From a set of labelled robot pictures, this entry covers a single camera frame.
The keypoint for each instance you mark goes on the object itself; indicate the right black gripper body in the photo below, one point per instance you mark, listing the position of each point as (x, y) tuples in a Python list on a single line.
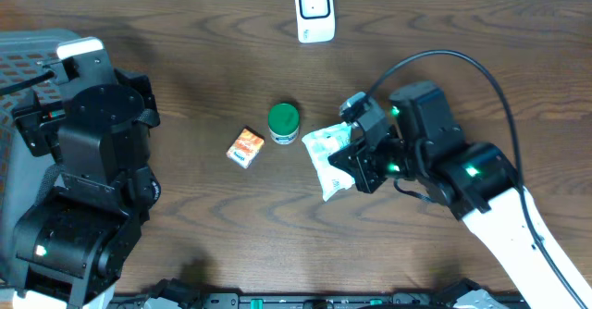
[(395, 156)]

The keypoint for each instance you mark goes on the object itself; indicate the light blue wipes pack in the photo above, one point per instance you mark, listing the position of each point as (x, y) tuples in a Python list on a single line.
[(320, 145)]

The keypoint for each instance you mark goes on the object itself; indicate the green lid jar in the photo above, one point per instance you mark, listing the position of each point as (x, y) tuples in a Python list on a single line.
[(283, 123)]

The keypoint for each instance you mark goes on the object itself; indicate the orange snack packet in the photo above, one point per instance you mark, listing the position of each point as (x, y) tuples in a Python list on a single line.
[(245, 148)]

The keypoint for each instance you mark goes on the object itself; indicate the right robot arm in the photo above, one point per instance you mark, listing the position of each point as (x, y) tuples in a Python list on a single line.
[(475, 180)]

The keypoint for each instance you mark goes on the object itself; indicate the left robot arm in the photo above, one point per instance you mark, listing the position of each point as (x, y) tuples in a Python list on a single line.
[(72, 243)]

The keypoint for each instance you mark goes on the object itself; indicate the white barcode scanner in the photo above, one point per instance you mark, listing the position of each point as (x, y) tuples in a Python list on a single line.
[(316, 21)]

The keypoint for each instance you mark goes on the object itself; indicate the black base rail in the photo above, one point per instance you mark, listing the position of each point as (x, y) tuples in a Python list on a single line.
[(236, 301)]

